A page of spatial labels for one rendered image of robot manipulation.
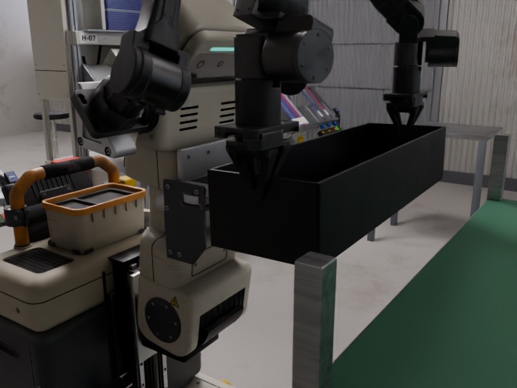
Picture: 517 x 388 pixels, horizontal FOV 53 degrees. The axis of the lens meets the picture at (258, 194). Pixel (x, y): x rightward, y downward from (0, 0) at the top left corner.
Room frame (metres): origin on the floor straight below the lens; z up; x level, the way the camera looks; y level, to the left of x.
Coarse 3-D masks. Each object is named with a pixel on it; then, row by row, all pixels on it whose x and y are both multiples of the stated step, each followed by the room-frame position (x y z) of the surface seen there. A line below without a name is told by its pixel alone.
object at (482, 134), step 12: (456, 132) 3.11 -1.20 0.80; (468, 132) 3.11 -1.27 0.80; (480, 132) 3.11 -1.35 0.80; (492, 132) 3.11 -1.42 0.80; (480, 144) 2.98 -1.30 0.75; (480, 156) 2.98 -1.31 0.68; (480, 168) 2.98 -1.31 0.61; (480, 180) 2.97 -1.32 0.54; (480, 192) 2.98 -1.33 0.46; (396, 216) 3.70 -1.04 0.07; (372, 240) 3.36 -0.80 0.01
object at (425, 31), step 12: (408, 24) 1.06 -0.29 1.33; (408, 36) 1.06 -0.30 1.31; (420, 36) 1.07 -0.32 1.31; (432, 36) 1.07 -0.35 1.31; (444, 36) 1.07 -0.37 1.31; (456, 36) 1.06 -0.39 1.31; (432, 48) 1.07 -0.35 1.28; (444, 48) 1.07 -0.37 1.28; (456, 48) 1.06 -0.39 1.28; (432, 60) 1.08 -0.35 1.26; (444, 60) 1.07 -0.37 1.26; (456, 60) 1.06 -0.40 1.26
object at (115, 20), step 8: (104, 0) 3.00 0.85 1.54; (112, 0) 3.02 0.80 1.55; (120, 0) 3.07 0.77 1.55; (128, 0) 3.12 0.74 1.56; (136, 0) 3.17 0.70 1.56; (112, 8) 3.02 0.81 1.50; (120, 8) 3.06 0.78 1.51; (128, 8) 3.12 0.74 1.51; (136, 8) 3.16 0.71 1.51; (112, 16) 3.02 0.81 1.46; (120, 16) 3.06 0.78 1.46; (128, 16) 3.11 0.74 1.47; (136, 16) 3.16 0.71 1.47; (112, 24) 3.01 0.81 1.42; (120, 24) 3.06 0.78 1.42; (128, 24) 3.11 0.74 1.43; (136, 24) 3.16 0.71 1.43
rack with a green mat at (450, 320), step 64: (320, 256) 0.44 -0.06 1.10; (448, 256) 0.80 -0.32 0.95; (512, 256) 0.80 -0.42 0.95; (320, 320) 0.41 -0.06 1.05; (384, 320) 0.59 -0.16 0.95; (448, 320) 0.59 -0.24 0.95; (512, 320) 0.59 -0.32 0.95; (320, 384) 0.41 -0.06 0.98; (384, 384) 0.46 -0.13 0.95; (448, 384) 0.46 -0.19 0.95; (512, 384) 0.46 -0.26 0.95
